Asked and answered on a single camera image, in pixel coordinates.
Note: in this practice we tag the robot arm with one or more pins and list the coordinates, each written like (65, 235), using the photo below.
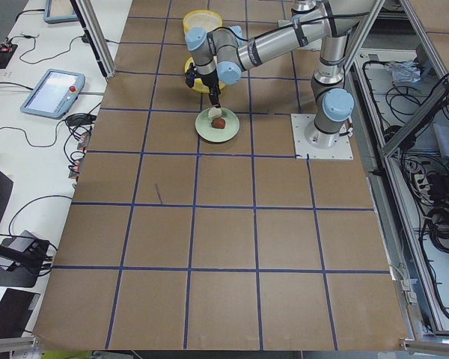
(222, 55)

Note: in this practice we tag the light green plate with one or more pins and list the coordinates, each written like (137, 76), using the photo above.
(208, 133)

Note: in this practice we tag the yellow steamer basket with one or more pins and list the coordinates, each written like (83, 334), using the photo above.
(193, 80)
(206, 19)

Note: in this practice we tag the brown bun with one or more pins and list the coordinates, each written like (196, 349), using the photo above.
(218, 123)

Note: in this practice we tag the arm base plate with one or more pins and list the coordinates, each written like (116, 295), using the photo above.
(310, 143)

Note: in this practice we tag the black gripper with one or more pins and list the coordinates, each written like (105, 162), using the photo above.
(212, 82)

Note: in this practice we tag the aluminium frame post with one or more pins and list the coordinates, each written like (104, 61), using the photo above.
(92, 30)

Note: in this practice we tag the teach pendant with red button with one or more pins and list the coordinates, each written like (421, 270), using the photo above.
(54, 94)

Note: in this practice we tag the white bun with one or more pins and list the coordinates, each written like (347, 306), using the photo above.
(214, 113)

